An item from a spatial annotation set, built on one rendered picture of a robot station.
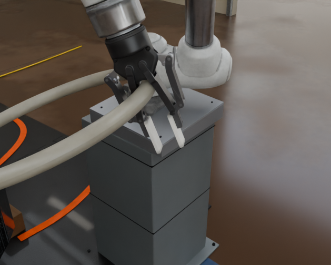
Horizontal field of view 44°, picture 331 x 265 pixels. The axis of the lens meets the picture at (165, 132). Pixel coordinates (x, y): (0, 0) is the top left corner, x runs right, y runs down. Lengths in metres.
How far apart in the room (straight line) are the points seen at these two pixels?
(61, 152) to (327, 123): 2.99
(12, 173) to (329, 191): 2.32
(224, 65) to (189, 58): 0.14
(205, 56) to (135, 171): 0.51
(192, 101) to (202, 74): 0.19
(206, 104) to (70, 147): 1.09
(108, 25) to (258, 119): 2.75
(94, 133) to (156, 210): 1.06
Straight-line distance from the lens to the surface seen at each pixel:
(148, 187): 1.58
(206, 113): 1.59
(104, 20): 0.69
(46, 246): 2.29
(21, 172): 0.62
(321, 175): 2.86
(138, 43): 0.70
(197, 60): 1.46
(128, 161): 1.59
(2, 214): 1.88
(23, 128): 3.31
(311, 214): 2.54
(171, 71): 0.72
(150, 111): 1.57
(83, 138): 0.62
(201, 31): 1.42
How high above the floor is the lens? 1.64
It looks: 32 degrees down
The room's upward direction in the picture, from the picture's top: straight up
